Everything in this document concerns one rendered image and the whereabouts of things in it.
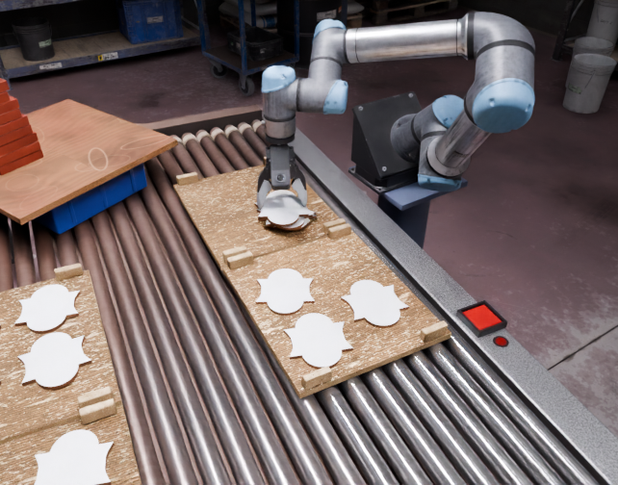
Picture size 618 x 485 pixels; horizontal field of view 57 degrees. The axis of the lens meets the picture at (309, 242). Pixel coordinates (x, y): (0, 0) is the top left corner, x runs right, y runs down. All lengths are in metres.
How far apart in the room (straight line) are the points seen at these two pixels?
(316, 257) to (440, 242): 1.76
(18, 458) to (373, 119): 1.26
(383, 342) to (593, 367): 1.57
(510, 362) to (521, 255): 1.91
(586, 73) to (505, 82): 3.58
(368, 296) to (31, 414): 0.69
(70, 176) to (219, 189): 0.39
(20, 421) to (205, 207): 0.72
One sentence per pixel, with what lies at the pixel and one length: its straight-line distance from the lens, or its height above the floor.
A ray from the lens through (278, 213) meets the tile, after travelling 1.46.
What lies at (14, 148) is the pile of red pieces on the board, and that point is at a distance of 1.68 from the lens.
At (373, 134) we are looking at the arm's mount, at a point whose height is 1.03.
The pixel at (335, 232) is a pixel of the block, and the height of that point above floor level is 0.96.
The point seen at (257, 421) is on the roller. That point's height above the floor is 0.92.
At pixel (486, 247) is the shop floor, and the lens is 3.11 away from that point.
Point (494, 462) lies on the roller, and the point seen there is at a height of 0.91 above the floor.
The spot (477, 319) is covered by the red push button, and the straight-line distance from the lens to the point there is 1.29.
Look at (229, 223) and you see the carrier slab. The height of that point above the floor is 0.94.
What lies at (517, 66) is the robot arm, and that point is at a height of 1.40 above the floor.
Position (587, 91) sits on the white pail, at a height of 0.17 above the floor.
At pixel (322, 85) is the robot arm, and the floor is 1.31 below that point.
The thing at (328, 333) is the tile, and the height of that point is 0.94.
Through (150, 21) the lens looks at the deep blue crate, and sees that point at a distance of 5.62.
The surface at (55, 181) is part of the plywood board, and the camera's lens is 1.60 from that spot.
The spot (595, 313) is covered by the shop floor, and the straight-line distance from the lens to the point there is 2.91.
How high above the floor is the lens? 1.79
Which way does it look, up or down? 37 degrees down
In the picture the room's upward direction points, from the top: 1 degrees clockwise
